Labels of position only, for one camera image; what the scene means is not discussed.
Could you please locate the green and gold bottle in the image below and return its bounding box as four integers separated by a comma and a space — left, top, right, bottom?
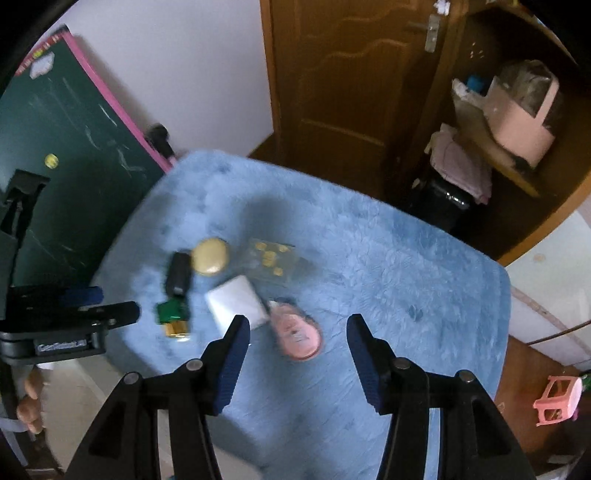
156, 295, 193, 340

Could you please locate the beige round disc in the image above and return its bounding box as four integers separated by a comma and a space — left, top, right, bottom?
191, 238, 230, 277

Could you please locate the white charger block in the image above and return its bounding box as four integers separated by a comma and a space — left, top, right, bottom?
204, 275, 271, 331

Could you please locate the brown wooden door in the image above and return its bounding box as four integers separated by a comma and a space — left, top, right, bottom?
260, 0, 463, 195

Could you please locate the metal door handle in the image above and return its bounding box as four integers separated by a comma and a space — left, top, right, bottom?
408, 13, 440, 53

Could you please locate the black stand knob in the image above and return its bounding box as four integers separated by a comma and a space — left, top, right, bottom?
146, 123, 175, 160

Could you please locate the folded pink cloth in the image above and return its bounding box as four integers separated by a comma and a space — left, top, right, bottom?
424, 123, 494, 204

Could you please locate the wooden shelf unit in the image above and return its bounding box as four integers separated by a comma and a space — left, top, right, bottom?
387, 0, 591, 267

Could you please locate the person's left hand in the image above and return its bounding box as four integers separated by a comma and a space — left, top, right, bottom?
16, 368, 45, 435

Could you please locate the white paper packet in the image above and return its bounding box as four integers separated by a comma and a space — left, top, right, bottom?
451, 78, 486, 121

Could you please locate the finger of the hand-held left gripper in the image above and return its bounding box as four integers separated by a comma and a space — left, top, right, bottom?
78, 300, 141, 329
56, 285, 103, 308

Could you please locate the green chalkboard with pink frame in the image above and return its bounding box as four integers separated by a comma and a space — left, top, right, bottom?
0, 25, 177, 297

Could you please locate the clear bag with yellow beads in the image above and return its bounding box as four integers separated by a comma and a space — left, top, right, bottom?
237, 237, 308, 285

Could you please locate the blue fuzzy tablecloth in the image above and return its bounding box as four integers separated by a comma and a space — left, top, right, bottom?
90, 148, 513, 480

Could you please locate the pink plastic stool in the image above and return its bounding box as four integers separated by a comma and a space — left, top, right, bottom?
533, 374, 584, 428

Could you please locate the floral wardrobe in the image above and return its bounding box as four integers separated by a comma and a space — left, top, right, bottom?
503, 209, 591, 371

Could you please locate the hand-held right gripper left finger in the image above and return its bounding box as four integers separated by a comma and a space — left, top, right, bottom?
71, 315, 252, 480

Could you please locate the pink basket with handle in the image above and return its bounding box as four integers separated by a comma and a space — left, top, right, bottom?
482, 59, 562, 168

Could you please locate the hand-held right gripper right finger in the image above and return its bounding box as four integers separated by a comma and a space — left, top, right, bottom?
346, 314, 539, 480

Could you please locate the small black box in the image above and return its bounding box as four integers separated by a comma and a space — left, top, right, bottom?
165, 251, 193, 296

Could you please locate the black shiny bag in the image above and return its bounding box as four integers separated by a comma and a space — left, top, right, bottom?
410, 170, 474, 232

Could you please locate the pink round case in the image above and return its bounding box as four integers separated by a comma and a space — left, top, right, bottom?
267, 298, 323, 361

